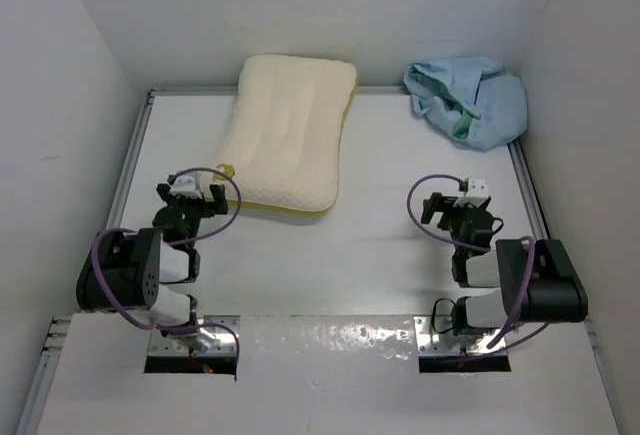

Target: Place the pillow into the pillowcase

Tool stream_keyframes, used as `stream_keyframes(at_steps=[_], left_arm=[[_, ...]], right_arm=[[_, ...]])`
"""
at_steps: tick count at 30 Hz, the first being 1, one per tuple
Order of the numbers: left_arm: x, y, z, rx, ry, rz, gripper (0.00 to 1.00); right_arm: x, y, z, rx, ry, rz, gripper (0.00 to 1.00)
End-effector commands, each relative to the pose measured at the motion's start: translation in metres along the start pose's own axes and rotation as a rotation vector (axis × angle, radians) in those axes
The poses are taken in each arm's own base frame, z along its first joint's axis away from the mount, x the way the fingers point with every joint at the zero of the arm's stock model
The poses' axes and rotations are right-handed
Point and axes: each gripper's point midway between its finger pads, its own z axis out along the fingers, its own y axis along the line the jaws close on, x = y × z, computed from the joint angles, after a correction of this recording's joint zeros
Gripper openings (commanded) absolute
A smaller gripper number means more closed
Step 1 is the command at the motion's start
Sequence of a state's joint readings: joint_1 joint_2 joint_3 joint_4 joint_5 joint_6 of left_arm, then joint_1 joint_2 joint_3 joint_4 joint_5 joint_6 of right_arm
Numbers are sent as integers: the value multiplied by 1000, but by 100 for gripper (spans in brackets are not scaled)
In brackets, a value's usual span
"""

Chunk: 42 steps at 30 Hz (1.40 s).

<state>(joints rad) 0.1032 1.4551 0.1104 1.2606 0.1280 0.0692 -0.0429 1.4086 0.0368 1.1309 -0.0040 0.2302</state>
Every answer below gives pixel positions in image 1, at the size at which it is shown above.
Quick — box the white front cover board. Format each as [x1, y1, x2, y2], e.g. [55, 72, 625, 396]
[38, 314, 617, 434]

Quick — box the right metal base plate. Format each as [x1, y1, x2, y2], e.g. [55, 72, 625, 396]
[413, 315, 507, 359]

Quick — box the light blue pillowcase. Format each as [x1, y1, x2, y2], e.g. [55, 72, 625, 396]
[403, 57, 528, 152]

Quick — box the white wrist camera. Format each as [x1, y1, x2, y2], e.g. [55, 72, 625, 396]
[454, 177, 490, 208]
[169, 174, 200, 198]

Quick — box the metal base plate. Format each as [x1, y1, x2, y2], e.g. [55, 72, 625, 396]
[148, 315, 240, 358]
[413, 315, 507, 359]

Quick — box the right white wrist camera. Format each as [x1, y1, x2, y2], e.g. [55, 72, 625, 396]
[454, 177, 490, 208]

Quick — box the aluminium table frame rail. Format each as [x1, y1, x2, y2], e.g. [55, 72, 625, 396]
[14, 85, 609, 435]

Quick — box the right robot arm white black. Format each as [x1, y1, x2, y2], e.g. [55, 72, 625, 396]
[420, 192, 589, 345]

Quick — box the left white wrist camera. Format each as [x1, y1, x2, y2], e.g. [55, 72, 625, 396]
[169, 174, 200, 198]

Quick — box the cream memory foam pillow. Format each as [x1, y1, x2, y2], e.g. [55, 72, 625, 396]
[209, 54, 358, 216]

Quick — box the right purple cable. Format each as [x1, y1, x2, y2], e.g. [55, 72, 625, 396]
[406, 175, 537, 356]

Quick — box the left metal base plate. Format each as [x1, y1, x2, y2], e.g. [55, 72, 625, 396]
[148, 315, 240, 358]

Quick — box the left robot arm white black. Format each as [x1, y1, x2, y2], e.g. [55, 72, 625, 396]
[76, 176, 228, 354]

